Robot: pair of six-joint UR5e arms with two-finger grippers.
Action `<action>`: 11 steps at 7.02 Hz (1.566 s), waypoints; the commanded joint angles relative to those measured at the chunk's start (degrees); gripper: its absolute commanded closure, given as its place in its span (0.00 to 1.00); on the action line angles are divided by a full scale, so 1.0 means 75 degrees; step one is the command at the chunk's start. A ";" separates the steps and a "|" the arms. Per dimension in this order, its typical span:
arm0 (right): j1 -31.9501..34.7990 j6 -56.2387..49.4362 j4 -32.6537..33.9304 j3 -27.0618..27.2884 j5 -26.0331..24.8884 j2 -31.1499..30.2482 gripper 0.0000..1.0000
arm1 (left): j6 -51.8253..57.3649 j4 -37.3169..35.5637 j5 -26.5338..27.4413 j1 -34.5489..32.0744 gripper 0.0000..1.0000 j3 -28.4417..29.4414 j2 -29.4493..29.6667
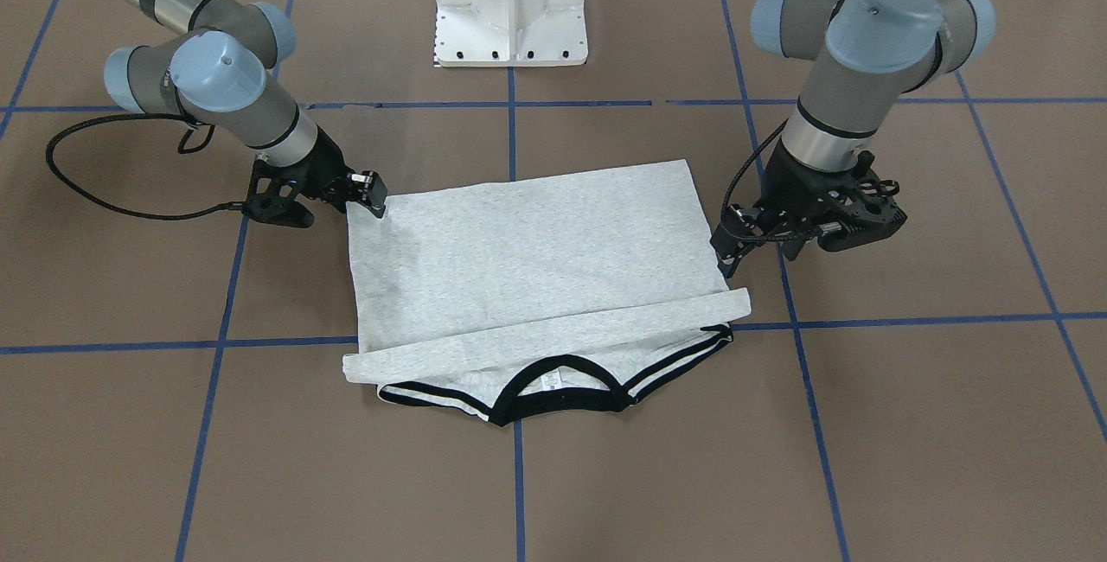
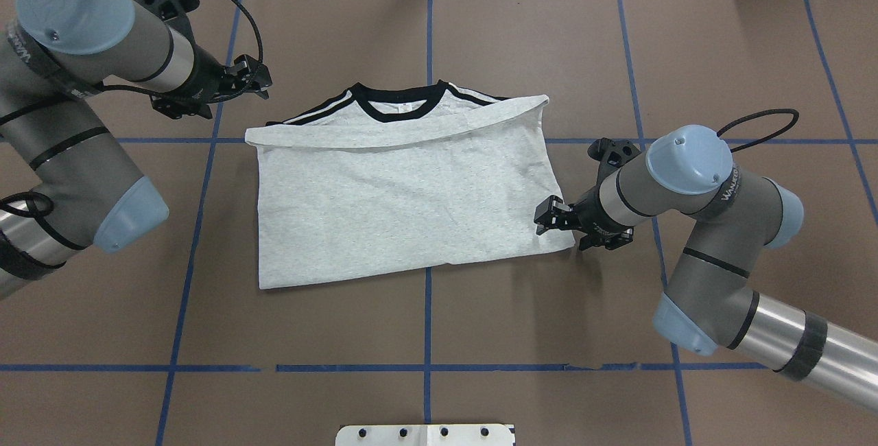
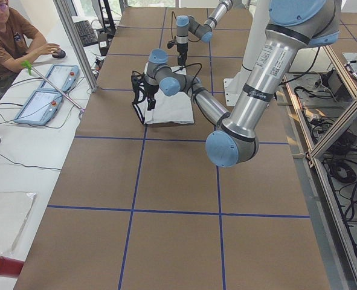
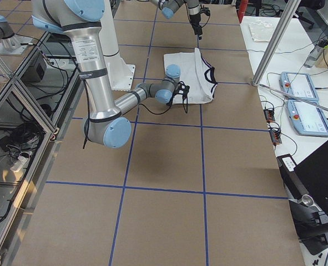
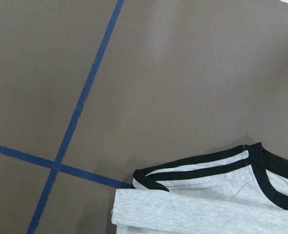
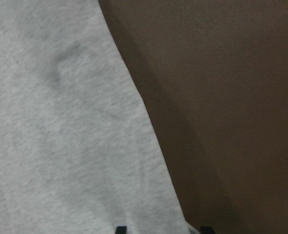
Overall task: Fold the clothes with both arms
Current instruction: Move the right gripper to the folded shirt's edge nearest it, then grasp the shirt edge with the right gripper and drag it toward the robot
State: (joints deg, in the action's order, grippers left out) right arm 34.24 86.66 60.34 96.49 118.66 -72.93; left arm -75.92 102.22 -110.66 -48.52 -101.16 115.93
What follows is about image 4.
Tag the orange circuit board near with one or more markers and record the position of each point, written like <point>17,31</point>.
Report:
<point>275,136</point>

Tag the aluminium frame post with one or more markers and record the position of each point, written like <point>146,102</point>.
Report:
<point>277,35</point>

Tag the black monitor stand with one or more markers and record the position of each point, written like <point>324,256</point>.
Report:
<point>311,225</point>

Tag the red cylinder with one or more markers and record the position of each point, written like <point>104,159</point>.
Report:
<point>242,9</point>

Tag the blue teach pendant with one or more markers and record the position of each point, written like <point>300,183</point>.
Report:
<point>298,84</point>
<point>307,119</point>

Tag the brown table mat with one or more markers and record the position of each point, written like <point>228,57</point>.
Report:
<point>189,188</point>

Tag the orange circuit board far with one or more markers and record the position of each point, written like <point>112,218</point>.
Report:
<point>269,115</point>

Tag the grey cartoon print t-shirt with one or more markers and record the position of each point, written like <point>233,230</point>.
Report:
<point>197,73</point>

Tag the near blue teach pendant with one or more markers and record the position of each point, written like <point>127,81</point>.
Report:
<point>307,119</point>

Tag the black laptop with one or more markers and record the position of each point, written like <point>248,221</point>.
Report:
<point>309,177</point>

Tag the white power strip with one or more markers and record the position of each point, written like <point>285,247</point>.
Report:
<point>20,162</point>

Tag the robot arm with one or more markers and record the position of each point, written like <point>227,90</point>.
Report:
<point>193,8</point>
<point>80,21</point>

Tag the orange circuit board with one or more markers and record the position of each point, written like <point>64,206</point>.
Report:
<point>275,136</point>
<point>269,115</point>

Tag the clear plastic bag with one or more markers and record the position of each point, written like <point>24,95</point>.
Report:
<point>261,31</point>

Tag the clear water bottle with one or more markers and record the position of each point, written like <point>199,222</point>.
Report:
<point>315,53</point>

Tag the far blue teach pendant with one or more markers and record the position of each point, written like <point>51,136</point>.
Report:
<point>298,84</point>

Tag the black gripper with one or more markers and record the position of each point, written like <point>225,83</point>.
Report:
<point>185,103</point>
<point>195,18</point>

